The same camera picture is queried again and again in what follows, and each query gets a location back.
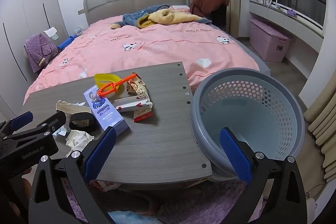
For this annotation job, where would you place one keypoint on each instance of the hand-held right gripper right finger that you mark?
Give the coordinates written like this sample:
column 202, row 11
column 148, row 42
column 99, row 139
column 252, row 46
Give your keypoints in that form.
column 235, row 155

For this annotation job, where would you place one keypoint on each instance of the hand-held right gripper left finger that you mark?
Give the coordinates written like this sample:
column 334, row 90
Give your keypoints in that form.
column 101, row 153

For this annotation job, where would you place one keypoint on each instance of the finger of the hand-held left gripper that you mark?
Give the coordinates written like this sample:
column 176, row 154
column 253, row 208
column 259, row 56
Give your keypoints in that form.
column 56, row 119
column 22, row 119

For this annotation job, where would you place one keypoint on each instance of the small light blue wrapper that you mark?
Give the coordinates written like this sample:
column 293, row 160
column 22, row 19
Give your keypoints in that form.
column 61, row 131

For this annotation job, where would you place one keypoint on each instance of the white tissue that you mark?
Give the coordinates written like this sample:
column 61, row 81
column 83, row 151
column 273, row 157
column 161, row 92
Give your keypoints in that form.
column 78, row 140

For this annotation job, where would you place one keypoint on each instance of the black elastic band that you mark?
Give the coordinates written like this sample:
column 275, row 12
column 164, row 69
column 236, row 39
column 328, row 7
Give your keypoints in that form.
column 84, row 117

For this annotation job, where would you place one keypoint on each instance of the purple rabbit print box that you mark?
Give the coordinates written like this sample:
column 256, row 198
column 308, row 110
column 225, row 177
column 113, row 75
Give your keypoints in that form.
column 105, row 111

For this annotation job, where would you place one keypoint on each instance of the grey plastic perforated basket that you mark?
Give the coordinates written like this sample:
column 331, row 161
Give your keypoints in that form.
column 262, row 113

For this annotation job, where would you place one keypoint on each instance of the red and white wrapper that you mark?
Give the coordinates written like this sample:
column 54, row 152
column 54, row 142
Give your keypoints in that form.
column 143, row 115

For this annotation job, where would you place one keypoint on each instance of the beige snack wrapper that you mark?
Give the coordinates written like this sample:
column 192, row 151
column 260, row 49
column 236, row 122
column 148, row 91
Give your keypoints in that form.
column 135, row 87

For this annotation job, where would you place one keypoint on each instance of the orange plastic wand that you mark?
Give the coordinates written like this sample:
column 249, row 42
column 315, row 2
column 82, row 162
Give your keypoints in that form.
column 123, row 81

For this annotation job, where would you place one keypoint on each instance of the purple fleece jacket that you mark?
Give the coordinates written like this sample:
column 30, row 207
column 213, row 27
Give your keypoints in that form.
column 39, row 48

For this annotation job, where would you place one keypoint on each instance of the white bib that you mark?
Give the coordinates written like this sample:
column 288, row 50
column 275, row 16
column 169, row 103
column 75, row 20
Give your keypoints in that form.
column 51, row 32

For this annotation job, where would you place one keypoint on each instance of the small patterned bag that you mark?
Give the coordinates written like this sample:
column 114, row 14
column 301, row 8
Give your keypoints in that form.
column 78, row 30

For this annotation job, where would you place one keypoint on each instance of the grey bed sheet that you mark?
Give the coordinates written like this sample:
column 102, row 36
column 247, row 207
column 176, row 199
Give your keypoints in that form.
column 258, row 61

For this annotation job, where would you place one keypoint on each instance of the white wardrobe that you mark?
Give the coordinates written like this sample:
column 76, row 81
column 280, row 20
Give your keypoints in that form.
column 26, row 3

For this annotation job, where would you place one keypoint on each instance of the bed with pink duvet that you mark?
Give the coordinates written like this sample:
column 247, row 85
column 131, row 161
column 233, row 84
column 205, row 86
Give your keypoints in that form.
column 157, row 50

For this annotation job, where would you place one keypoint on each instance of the pink storage box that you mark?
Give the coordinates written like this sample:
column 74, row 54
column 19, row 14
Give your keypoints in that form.
column 267, row 40

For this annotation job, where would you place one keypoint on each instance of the black chair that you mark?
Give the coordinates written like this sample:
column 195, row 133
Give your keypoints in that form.
column 219, row 16

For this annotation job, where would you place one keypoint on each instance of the white window sill bench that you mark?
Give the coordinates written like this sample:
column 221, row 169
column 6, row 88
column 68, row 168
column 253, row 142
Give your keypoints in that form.
column 275, row 16

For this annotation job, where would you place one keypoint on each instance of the yellow fleece garment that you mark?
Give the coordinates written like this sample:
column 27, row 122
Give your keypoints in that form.
column 168, row 16

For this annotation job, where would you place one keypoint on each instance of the small purple object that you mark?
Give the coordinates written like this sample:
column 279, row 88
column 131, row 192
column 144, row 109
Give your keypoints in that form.
column 292, row 12

